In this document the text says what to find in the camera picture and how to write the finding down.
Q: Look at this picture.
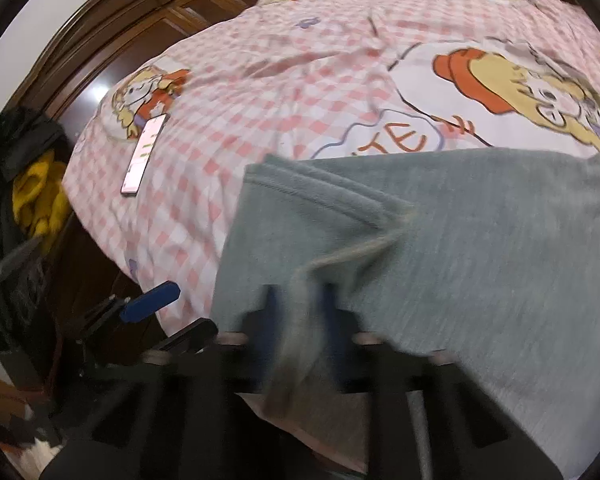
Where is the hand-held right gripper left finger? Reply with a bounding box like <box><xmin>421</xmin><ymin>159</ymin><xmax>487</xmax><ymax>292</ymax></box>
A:
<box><xmin>42</xmin><ymin>284</ymin><xmax>281</xmax><ymax>480</ymax></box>

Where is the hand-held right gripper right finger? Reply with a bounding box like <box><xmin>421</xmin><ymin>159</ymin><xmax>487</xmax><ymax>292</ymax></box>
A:
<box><xmin>317</xmin><ymin>282</ymin><xmax>563</xmax><ymax>480</ymax></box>

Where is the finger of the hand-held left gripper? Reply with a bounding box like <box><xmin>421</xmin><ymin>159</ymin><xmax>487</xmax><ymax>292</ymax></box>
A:
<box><xmin>140</xmin><ymin>317</ymin><xmax>220</xmax><ymax>361</ymax></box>
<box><xmin>80</xmin><ymin>281</ymin><xmax>182</xmax><ymax>343</ymax></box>

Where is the yellow cloth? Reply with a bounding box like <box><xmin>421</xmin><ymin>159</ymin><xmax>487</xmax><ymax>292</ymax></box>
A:
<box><xmin>12</xmin><ymin>152</ymin><xmax>75</xmax><ymax>242</ymax></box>

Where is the smartphone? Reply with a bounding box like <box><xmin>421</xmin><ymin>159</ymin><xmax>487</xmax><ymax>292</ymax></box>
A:
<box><xmin>120</xmin><ymin>112</ymin><xmax>169</xmax><ymax>199</ymax></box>

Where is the pink checked printed bedsheet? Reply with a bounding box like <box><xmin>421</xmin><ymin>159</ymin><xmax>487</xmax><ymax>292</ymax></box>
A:
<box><xmin>62</xmin><ymin>0</ymin><xmax>600</xmax><ymax>338</ymax></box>

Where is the brown wooden wardrobe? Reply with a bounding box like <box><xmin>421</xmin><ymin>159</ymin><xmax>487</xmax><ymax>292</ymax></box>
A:
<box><xmin>10</xmin><ymin>0</ymin><xmax>303</xmax><ymax>128</ymax></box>

